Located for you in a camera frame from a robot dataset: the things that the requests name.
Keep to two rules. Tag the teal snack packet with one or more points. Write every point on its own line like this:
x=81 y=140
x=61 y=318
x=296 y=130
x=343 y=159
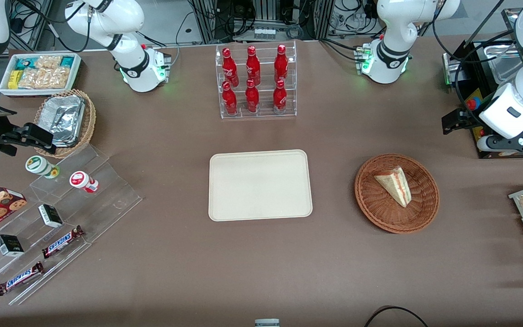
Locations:
x=67 y=61
x=25 y=63

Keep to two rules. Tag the cream rectangular tray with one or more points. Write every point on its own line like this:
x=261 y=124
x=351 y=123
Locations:
x=261 y=186

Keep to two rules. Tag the light tan wicker basket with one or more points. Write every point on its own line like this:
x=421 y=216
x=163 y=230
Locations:
x=90 y=118

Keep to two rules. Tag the silver foil packets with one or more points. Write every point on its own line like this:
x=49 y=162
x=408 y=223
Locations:
x=64 y=118

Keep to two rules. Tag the clear acrylic tiered stand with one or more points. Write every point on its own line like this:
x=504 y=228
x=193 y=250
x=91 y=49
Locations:
x=27 y=229
x=111 y=200

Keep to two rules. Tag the black hot dog roller machine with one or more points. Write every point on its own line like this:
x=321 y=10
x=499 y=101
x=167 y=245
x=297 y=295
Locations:
x=475 y=68

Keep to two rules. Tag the white rectangular snack box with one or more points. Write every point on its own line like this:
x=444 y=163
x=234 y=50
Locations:
x=3 y=91

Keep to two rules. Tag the triangular sandwich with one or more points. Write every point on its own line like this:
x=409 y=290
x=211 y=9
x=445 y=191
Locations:
x=397 y=186

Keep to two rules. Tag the white power strip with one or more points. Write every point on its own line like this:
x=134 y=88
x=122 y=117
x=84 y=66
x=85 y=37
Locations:
x=264 y=33

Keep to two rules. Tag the round brown wicker basket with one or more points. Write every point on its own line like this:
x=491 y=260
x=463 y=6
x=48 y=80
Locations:
x=379 y=211

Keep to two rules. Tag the Snickers chocolate bar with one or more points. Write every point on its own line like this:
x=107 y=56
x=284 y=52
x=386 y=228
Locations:
x=61 y=241
x=18 y=279

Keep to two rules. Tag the red cola bottle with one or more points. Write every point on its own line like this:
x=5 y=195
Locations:
x=252 y=97
x=229 y=68
x=229 y=102
x=280 y=97
x=253 y=68
x=281 y=66

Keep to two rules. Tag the small grey device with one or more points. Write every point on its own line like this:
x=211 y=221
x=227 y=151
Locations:
x=267 y=323

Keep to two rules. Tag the green lid yogurt cup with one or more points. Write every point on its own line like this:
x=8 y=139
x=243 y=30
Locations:
x=37 y=164

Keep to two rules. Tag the clear acrylic bottle rack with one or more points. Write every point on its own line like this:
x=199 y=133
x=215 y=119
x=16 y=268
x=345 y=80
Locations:
x=264 y=79

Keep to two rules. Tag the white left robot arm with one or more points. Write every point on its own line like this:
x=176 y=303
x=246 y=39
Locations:
x=393 y=41

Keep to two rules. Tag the clear peanut snack bag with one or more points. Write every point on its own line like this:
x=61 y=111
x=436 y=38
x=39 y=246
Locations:
x=43 y=78
x=48 y=61

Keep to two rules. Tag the red lid yogurt cup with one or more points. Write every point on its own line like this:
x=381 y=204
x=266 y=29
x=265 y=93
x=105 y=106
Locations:
x=79 y=179

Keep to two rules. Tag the yellow snack packet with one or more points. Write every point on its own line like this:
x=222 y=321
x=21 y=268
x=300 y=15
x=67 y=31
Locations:
x=14 y=79

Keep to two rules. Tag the small black carton box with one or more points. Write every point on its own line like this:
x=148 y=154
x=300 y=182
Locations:
x=51 y=216
x=9 y=245

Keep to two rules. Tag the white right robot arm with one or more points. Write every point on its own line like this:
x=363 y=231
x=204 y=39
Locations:
x=130 y=63

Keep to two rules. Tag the aluminium equipment rack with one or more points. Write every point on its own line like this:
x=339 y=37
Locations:
x=211 y=20

